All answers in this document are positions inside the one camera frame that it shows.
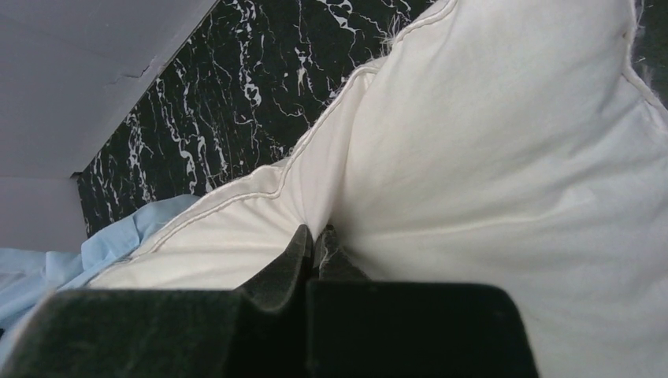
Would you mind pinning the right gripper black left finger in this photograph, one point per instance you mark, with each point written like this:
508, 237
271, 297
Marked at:
255, 330

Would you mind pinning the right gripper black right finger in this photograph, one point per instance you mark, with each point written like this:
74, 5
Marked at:
358, 327

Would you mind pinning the light blue pillowcase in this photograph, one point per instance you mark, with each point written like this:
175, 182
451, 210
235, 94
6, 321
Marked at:
27, 276

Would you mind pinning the white pillow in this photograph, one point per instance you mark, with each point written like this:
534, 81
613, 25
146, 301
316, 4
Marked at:
503, 142

